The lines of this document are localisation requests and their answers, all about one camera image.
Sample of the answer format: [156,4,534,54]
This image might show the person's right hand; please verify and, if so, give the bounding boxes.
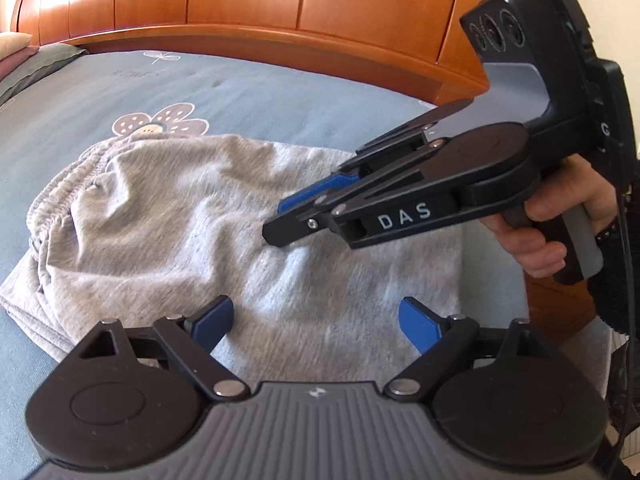
[482,154,618,279]

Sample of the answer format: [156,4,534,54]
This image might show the folded pink floral quilt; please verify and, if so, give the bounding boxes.
[0,31,41,81]

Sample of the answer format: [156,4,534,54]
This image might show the person's right forearm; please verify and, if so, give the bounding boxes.
[587,170,640,336]

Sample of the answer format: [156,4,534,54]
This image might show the grey sweatpants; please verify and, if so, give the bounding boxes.
[0,134,463,386]

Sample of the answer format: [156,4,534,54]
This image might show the blue floral bed sheet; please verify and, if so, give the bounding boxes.
[0,45,526,480]

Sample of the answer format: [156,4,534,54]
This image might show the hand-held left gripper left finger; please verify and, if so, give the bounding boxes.
[80,296,251,402]

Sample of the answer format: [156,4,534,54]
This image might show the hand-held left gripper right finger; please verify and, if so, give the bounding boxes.
[384,297,556,402]

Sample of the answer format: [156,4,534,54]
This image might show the black cable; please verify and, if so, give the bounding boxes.
[606,195,637,467]

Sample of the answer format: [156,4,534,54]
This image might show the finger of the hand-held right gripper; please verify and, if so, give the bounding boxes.
[262,142,453,249]
[277,100,473,216]

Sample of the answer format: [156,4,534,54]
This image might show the flat teal pillow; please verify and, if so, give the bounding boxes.
[0,42,90,106]

